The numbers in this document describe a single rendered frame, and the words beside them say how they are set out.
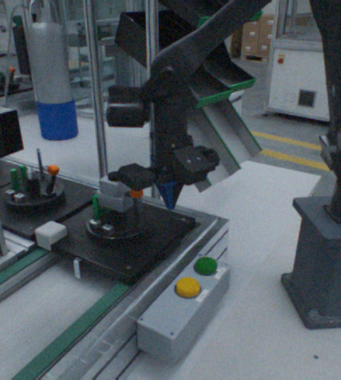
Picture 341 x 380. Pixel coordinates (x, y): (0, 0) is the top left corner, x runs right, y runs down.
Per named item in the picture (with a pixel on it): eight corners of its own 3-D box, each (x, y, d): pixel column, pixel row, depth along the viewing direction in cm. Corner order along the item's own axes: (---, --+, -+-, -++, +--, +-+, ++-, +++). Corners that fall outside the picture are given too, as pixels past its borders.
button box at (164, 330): (229, 288, 78) (231, 263, 75) (173, 367, 62) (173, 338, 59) (198, 276, 81) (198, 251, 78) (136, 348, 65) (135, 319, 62)
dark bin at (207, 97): (229, 98, 95) (243, 71, 91) (195, 109, 87) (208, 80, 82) (151, 37, 105) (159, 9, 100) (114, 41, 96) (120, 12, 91)
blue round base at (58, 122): (86, 132, 175) (82, 98, 168) (60, 143, 163) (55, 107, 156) (60, 127, 182) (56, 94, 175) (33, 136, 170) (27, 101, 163)
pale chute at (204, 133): (231, 176, 104) (242, 168, 100) (199, 193, 95) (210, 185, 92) (173, 87, 106) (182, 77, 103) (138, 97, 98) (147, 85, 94)
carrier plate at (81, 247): (195, 226, 89) (196, 217, 88) (131, 286, 71) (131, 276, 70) (111, 199, 100) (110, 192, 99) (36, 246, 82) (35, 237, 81)
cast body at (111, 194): (136, 203, 82) (134, 173, 79) (123, 213, 79) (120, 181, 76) (104, 194, 86) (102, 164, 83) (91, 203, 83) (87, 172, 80)
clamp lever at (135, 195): (145, 220, 81) (143, 187, 78) (139, 225, 80) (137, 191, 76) (131, 216, 83) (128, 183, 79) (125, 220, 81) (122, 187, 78)
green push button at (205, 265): (220, 269, 75) (220, 260, 74) (210, 281, 72) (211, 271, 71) (201, 262, 77) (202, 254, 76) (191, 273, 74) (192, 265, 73)
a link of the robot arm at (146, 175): (112, 134, 64) (132, 144, 60) (201, 114, 74) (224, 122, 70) (115, 180, 68) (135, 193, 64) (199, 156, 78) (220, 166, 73)
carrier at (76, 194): (107, 198, 101) (103, 151, 95) (31, 243, 83) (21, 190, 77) (40, 177, 112) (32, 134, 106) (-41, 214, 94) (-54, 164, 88)
